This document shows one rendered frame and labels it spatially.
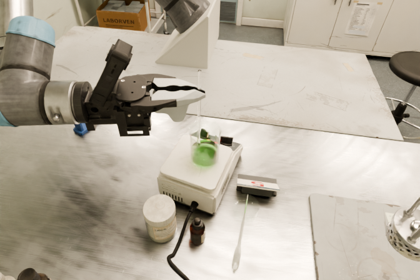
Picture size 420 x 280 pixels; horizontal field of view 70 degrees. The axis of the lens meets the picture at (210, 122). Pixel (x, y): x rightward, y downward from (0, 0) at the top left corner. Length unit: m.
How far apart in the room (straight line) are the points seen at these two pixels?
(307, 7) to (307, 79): 1.96
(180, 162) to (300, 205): 0.28
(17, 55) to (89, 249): 0.37
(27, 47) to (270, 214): 0.55
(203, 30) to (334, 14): 2.17
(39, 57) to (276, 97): 0.66
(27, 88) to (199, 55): 0.62
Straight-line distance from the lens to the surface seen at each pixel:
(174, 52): 1.06
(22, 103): 0.55
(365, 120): 0.96
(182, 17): 1.06
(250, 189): 0.66
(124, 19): 2.88
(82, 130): 0.85
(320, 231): 0.66
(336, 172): 0.78
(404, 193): 0.82
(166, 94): 0.50
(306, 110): 0.93
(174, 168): 0.61
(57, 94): 0.53
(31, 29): 0.61
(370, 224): 0.71
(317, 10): 3.02
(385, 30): 3.24
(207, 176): 0.59
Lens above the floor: 1.46
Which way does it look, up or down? 42 degrees down
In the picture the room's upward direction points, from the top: 2 degrees clockwise
